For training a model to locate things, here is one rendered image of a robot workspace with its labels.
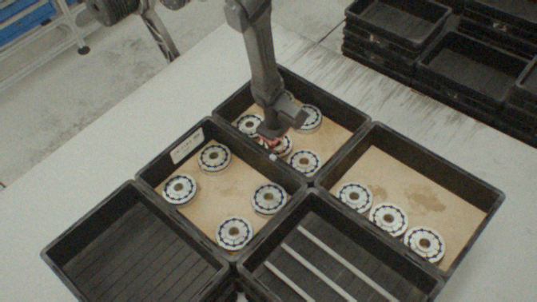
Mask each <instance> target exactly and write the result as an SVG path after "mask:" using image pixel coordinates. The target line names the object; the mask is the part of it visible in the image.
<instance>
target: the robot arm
mask: <svg viewBox="0 0 537 302"><path fill-rule="evenodd" d="M224 1H225V5H224V6H223V11H224V14H225V20H226V23H227V25H229V26H231V27H232V28H233V29H234V30H235V31H236V32H238V33H239V34H242V37H243V38H244V41H245V48H246V52H247V55H248V59H249V66H250V69H251V86H250V89H251V93H252V95H253V99H254V101H255V102H256V104H257V105H258V107H261V108H262V109H263V110H264V117H265V119H264V120H263V121H262V122H261V123H260V124H259V125H258V126H257V127H256V128H255V130H256V133H257V135H258V136H260V137H261V138H262V140H263V141H264V142H265V143H266V145H267V146H268V147H269V148H270V149H273V148H274V146H275V145H276V144H277V143H278V141H279V140H278V138H280V137H281V138H283V137H284V135H285V134H286V133H287V132H288V131H289V129H290V128H294V129H295V130H298V129H300V128H301V127H302V126H303V125H304V123H305V121H306V118H307V116H308V113H307V112H306V111H305V110H303V109H302V108H301V107H300V106H299V105H298V104H296V103H295V102H293V101H290V100H289V99H290V97H289V96H287V95H285V94H283V91H284V79H283V78H282V76H281V75H280V73H279V72H278V70H277V65H276V60H275V53H274V46H273V39H272V27H271V12H272V0H224ZM276 137H278V138H276ZM269 143H271V145H270V144H269Z"/></svg>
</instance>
